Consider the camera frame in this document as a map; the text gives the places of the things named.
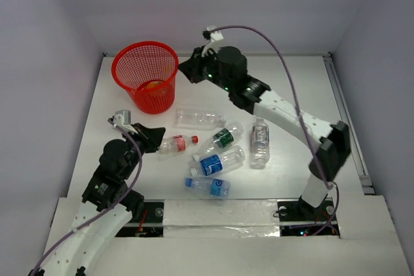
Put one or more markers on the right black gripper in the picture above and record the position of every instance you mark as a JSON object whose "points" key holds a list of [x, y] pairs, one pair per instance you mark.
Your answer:
{"points": [[192, 66]]}

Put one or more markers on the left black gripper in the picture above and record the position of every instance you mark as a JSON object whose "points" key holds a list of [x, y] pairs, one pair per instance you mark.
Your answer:
{"points": [[141, 134]]}

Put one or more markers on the red label small bottle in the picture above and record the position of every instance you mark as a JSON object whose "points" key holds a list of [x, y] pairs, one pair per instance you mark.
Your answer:
{"points": [[177, 144]]}

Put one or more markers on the orange plastic bottle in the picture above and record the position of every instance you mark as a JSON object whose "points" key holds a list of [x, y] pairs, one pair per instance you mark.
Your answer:
{"points": [[153, 84]]}

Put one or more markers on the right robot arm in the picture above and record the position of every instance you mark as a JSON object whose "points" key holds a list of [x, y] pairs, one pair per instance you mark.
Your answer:
{"points": [[228, 69]]}

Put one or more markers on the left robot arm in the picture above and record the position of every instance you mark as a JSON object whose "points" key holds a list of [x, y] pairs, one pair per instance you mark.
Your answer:
{"points": [[108, 203]]}

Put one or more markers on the red mesh plastic bin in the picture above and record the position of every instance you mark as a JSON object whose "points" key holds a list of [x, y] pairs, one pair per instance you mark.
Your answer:
{"points": [[140, 63]]}

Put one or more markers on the large clear plastic bottle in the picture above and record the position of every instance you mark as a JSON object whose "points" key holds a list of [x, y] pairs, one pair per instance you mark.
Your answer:
{"points": [[198, 119]]}

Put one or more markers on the blue label large bottle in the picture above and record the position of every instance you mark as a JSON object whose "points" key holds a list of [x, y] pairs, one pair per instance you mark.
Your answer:
{"points": [[219, 163]]}

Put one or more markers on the green label clear bottle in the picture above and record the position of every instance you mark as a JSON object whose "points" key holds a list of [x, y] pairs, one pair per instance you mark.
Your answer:
{"points": [[220, 141]]}

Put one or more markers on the blue cap small bottle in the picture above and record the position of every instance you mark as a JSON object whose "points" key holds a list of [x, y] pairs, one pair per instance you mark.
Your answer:
{"points": [[211, 187]]}

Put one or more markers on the white label clear bottle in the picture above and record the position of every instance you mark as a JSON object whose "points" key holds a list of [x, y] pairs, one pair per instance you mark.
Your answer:
{"points": [[259, 144]]}

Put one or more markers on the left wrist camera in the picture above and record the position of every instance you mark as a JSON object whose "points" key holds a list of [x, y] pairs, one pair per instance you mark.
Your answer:
{"points": [[121, 118]]}

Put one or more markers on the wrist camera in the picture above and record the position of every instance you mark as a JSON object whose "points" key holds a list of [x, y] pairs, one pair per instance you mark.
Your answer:
{"points": [[214, 39], [121, 118]]}

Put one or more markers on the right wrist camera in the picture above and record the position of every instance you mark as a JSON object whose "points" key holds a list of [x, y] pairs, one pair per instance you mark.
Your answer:
{"points": [[214, 39]]}

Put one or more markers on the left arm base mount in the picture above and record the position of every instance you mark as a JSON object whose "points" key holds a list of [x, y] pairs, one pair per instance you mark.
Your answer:
{"points": [[148, 224]]}

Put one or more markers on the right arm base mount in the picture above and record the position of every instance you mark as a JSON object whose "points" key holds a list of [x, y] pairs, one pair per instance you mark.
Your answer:
{"points": [[297, 220]]}

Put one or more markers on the aluminium rail right edge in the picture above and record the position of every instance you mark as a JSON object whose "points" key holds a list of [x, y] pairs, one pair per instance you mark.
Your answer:
{"points": [[356, 152]]}

